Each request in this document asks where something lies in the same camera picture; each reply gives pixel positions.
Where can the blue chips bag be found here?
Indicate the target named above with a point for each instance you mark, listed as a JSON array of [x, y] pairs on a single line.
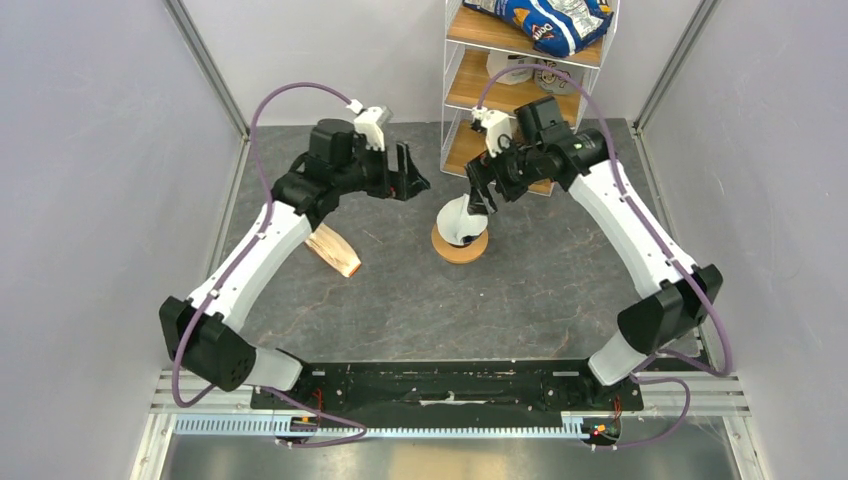
[[556, 28]]

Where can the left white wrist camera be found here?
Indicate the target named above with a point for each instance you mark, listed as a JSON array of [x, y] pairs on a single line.
[[369, 122]]

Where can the grey cartoon printed container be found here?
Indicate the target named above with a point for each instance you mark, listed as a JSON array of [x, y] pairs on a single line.
[[552, 83]]

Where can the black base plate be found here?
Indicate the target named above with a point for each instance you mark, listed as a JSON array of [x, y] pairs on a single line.
[[460, 394]]

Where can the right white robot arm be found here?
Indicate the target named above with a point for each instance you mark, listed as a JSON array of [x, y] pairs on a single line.
[[535, 144]]

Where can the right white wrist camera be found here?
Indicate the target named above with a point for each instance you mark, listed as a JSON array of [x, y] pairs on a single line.
[[495, 126]]

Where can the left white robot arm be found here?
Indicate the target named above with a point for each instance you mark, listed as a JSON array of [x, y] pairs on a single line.
[[203, 331]]

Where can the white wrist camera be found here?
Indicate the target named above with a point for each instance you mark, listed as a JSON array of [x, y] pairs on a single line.
[[495, 126], [369, 122]]

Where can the aluminium rail frame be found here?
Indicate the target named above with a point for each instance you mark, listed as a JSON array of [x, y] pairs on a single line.
[[230, 414]]

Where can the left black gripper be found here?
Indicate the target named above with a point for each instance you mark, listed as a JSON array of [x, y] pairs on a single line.
[[399, 185]]

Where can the white wire shelf rack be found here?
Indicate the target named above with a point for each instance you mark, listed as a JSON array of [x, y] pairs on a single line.
[[469, 37]]

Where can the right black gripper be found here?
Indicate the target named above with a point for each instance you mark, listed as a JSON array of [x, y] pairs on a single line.
[[483, 170]]

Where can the white printed container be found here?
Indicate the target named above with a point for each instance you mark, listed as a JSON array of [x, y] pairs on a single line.
[[519, 66]]

